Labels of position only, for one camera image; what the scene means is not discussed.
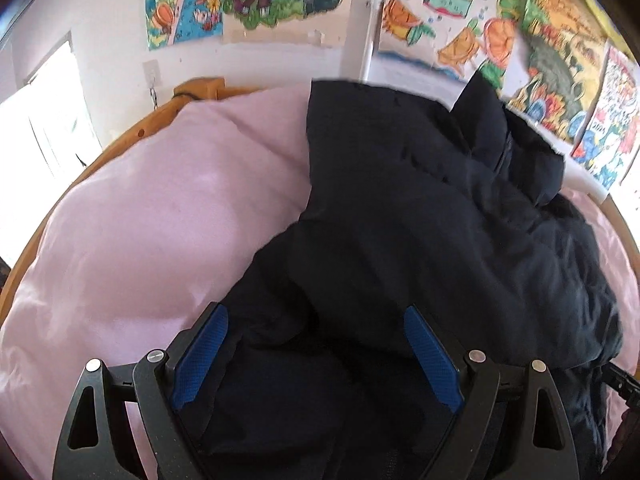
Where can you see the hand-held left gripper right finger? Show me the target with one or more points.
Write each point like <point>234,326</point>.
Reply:
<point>432,360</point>

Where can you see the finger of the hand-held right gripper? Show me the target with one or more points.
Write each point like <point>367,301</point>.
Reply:
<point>625,385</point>

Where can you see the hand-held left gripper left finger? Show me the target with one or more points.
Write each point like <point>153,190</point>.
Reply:
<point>197,360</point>

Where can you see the black puffer jacket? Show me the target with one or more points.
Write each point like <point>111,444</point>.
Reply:
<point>400,210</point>

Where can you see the pink blanket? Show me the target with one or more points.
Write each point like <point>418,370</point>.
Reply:
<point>150,210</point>

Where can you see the colourful city drawing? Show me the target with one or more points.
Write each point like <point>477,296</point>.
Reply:
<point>612,125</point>

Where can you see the bright window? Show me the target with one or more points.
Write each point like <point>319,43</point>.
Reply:
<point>45,115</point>

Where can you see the orange landscape drawing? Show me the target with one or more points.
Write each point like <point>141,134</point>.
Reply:
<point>560,60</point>

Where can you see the turtles and boat drawing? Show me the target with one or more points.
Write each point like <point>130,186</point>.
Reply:
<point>440,15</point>

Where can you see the orange-haired figure blue drawing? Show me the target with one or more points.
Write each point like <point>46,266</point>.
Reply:
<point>175,5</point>

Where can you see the wooden bed frame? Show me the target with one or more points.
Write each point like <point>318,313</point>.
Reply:
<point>150,122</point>

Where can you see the white wall switch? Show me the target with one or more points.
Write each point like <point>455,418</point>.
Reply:
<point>151,77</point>

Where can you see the white wall pipe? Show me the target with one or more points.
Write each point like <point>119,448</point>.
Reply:
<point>370,25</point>

